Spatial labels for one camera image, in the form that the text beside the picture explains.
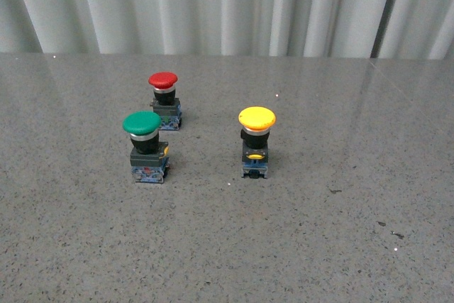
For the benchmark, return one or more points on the yellow mushroom push button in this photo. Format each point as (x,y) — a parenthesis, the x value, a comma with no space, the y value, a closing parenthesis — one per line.
(256,122)

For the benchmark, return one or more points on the red mushroom push button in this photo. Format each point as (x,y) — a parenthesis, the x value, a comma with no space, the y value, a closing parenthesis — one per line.
(165,103)

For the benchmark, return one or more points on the green mushroom push button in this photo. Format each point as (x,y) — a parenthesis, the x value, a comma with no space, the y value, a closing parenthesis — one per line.
(149,156)

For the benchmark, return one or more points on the white pleated curtain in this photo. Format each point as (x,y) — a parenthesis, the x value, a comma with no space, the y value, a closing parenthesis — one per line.
(415,29)

